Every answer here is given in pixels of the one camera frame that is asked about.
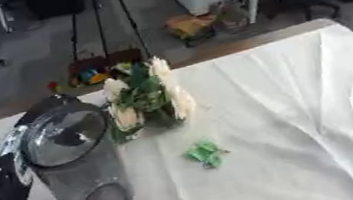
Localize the small red toy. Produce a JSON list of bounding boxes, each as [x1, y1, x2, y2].
[[44, 80, 64, 95]]

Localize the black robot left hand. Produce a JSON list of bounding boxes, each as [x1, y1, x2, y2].
[[10, 90, 87, 130]]

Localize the clear plastic container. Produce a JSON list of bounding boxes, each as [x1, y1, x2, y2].
[[208, 0, 255, 37]]

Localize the clear glass vase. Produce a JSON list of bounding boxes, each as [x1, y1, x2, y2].
[[13, 95, 138, 200]]

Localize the dark box of colourful toys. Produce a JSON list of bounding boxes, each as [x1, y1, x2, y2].
[[62, 47, 148, 90]]

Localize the white flower bouquet green leaves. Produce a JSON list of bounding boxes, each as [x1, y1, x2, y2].
[[96, 50, 203, 146]]

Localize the black tripod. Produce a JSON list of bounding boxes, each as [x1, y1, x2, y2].
[[62, 0, 155, 72]]

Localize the black bin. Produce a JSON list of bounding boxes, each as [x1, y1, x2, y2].
[[20, 0, 92, 24]]

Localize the small green leaf sprig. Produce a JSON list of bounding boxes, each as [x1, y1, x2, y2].
[[179, 135, 234, 175]]

